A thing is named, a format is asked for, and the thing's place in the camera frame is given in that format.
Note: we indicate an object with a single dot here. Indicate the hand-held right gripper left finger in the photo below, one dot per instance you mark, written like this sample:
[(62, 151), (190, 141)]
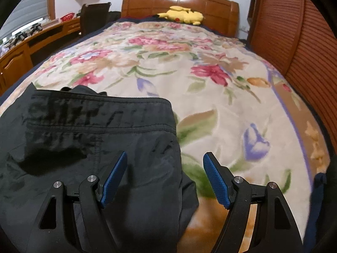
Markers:
[(113, 179)]

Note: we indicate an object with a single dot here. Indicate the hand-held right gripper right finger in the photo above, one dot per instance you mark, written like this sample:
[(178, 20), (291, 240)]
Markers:
[(216, 181)]

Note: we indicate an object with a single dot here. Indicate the dark grey zip jacket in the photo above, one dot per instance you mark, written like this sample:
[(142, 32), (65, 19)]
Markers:
[(92, 137)]

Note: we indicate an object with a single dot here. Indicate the floral blanket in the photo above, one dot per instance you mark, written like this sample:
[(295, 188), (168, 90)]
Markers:
[(184, 84)]

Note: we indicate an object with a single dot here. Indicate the wooden desk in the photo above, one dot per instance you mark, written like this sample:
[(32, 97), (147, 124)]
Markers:
[(18, 58)]

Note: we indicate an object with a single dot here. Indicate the black bag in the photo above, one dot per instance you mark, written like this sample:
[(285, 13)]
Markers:
[(115, 17)]

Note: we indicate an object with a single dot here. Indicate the dark brown chair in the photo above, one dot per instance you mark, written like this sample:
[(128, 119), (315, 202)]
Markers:
[(93, 15)]

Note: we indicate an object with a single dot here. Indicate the wooden louvered wardrobe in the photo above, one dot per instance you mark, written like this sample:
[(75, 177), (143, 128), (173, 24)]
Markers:
[(297, 37)]

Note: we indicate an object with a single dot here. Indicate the red basket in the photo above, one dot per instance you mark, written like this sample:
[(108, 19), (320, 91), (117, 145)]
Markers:
[(67, 17)]

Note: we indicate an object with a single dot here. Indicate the yellow plush toy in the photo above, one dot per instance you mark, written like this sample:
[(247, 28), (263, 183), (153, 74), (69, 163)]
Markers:
[(184, 15)]

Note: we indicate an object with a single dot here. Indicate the black stand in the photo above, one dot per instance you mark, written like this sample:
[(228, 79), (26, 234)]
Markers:
[(34, 29), (19, 38)]

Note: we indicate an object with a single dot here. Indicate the wooden bed headboard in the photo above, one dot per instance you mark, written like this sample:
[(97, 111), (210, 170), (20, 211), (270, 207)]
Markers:
[(184, 1)]

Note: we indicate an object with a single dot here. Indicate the grey window blind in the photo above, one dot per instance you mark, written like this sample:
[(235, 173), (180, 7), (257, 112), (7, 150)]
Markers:
[(31, 8)]

